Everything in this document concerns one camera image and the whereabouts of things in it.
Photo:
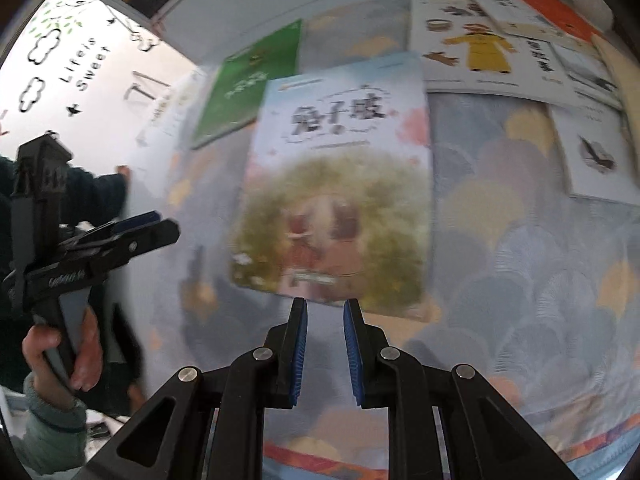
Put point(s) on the black lettering wall sticker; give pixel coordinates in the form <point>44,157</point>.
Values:
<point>75,72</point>

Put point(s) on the cream book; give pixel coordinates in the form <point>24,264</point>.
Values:
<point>170,105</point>

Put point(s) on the blue sky illustrated book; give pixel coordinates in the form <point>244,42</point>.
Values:
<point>330,185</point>

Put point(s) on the bear on swing sticker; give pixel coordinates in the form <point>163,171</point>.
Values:
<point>145,45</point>

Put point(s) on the person's left forearm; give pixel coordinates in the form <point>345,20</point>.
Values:
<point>50,435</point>

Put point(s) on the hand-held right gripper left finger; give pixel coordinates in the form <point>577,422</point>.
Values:
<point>299,350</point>

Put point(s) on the black bird wall sticker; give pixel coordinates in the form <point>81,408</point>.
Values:
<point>75,110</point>

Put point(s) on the orange book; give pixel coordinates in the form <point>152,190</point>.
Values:
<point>555,2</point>

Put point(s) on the white book with bird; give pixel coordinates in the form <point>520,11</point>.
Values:
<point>595,155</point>

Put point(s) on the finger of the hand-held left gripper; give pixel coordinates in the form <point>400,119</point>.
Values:
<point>145,240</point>
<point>137,221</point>

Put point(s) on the person's left hand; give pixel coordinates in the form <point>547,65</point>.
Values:
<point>90,355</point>

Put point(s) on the white lettered book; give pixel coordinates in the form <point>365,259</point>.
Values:
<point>505,7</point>

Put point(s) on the cloud wall sticker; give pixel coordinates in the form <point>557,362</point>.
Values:
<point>30,95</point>
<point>47,42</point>

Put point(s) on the dark green book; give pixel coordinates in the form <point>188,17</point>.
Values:
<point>245,85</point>

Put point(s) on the white book with dark picture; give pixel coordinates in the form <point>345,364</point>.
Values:
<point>585,72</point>

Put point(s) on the grey walking cane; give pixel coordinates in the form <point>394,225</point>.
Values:
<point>137,92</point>

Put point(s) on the white ceramic vase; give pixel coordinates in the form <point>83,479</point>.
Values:
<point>590,0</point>

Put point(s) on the tree wall sticker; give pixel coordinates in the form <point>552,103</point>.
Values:
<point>55,20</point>

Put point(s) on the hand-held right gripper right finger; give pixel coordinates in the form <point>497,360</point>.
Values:
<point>352,350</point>

